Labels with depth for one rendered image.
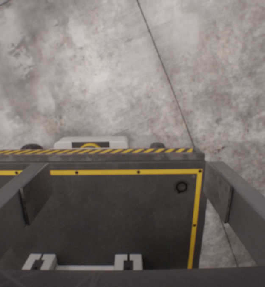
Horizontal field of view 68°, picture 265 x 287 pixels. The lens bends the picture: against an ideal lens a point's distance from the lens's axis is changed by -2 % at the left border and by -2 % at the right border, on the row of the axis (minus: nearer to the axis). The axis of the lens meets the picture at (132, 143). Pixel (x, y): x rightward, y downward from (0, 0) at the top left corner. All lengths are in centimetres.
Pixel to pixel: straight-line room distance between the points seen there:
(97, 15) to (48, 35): 19
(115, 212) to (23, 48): 68
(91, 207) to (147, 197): 16
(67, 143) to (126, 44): 42
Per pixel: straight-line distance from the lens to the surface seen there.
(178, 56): 82
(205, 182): 17
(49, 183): 17
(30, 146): 81
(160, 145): 73
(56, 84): 85
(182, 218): 61
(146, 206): 57
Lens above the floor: 80
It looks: 74 degrees down
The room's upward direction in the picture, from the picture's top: 179 degrees clockwise
